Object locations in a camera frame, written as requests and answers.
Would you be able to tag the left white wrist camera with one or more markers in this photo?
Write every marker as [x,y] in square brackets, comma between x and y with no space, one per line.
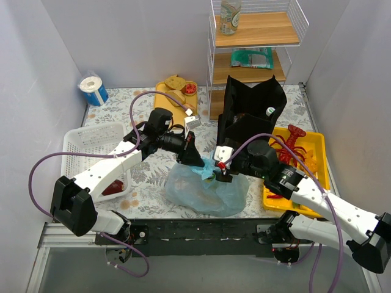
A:
[190,123]

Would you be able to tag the light blue plastic bag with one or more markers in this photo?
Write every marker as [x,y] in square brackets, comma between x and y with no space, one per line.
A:
[198,189]

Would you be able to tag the orange fried chicken toy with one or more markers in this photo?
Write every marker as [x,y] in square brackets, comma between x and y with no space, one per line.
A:
[310,162]

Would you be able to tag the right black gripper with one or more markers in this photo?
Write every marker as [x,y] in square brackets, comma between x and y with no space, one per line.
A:
[230,168]

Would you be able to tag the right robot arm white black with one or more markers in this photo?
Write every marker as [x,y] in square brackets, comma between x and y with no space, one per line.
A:
[363,234]

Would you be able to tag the floral table mat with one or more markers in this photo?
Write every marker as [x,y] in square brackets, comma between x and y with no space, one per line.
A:
[147,198]

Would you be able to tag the small bread bun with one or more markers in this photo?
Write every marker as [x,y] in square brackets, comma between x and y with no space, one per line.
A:
[190,106]

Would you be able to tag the green label water bottle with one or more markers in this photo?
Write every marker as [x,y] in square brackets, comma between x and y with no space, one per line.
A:
[270,111]

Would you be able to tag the red meat toy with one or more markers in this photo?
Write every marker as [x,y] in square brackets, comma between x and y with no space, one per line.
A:
[116,187]

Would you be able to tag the toilet paper roll blue pack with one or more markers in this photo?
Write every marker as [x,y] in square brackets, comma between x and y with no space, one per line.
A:
[93,89]

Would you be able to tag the red snack bag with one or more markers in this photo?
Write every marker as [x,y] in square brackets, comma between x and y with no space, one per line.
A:
[237,117]

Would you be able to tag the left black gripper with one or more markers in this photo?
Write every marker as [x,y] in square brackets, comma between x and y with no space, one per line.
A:
[188,146]

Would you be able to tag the oval bread loaf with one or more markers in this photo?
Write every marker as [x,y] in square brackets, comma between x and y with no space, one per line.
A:
[176,97]

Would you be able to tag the round brown bread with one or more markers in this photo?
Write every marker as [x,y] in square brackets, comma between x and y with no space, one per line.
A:
[175,83]

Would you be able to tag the clear glass bottle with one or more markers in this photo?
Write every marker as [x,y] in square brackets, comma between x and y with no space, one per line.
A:
[229,16]

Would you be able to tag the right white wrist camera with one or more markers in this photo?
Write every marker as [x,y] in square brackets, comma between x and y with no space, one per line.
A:
[221,156]

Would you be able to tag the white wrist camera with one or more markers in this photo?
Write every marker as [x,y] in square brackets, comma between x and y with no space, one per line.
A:
[190,123]
[221,156]

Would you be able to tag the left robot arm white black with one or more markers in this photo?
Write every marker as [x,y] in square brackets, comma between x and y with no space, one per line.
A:
[74,199]

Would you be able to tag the green snack packet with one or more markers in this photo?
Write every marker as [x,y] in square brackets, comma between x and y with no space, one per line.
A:
[259,58]

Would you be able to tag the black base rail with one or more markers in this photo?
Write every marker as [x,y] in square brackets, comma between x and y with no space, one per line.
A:
[196,237]

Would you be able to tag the white plastic basket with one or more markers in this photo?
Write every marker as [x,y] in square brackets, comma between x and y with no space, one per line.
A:
[96,139]

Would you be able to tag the black fabric grocery bag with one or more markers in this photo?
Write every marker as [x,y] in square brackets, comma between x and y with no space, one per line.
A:
[252,101]

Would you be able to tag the yellow tray with vegetables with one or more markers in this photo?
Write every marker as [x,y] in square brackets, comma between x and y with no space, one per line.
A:
[312,141]

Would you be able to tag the red toy lobster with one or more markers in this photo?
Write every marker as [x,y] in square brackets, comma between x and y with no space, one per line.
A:
[284,155]

